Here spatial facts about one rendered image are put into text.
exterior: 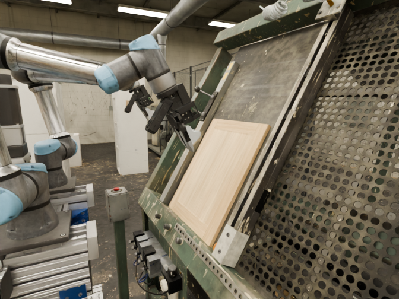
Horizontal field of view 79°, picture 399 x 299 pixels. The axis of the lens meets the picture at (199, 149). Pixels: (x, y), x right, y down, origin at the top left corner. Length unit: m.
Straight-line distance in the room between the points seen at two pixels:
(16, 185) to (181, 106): 0.50
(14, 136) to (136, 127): 3.98
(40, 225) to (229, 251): 0.63
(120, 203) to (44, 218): 0.65
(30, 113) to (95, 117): 5.95
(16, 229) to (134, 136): 4.21
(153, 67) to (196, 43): 9.80
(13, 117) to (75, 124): 8.22
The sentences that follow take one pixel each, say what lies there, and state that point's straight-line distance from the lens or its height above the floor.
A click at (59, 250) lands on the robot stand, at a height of 0.97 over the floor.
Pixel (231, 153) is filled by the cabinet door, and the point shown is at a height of 1.23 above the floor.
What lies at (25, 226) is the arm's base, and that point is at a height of 1.08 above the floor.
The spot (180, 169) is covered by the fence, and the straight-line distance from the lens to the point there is 1.41.
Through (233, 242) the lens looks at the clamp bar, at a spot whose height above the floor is 0.99.
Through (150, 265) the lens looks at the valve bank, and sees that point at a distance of 1.23.
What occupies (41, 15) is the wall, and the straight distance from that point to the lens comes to 9.74.
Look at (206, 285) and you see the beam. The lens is 0.99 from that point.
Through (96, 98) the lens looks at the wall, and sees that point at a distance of 9.34.
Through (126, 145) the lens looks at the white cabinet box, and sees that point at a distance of 5.06.
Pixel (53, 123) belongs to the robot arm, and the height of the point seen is 1.35.
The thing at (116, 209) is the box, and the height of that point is 0.83.
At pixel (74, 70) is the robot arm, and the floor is 1.56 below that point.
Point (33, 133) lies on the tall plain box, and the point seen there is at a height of 1.10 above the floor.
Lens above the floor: 1.47
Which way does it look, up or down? 11 degrees down
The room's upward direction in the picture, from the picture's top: straight up
